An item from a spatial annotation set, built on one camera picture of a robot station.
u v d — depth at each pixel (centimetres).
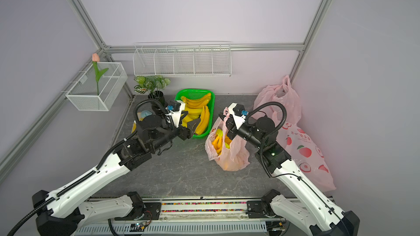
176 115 53
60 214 39
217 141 79
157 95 99
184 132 57
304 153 76
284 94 111
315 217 41
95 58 83
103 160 45
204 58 108
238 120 54
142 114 109
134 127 105
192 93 115
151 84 91
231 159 71
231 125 57
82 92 77
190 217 73
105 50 94
